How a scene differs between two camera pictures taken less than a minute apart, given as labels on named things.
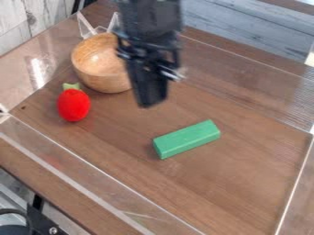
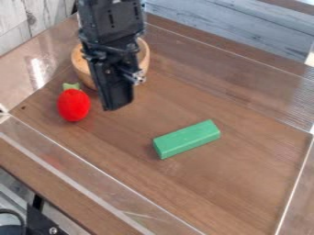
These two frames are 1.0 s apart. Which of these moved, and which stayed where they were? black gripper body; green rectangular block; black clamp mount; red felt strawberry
Moved: black gripper body
Stayed: black clamp mount; red felt strawberry; green rectangular block
